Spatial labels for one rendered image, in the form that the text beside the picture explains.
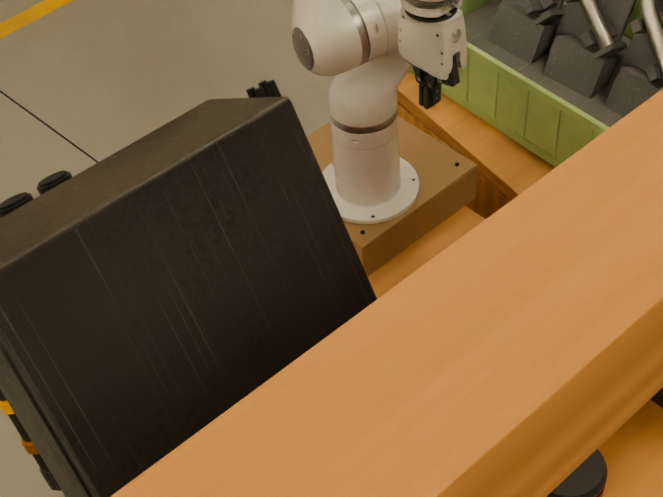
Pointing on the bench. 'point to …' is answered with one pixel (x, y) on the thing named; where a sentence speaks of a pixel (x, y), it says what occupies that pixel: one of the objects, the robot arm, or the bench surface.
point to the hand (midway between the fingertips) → (429, 92)
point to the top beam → (470, 354)
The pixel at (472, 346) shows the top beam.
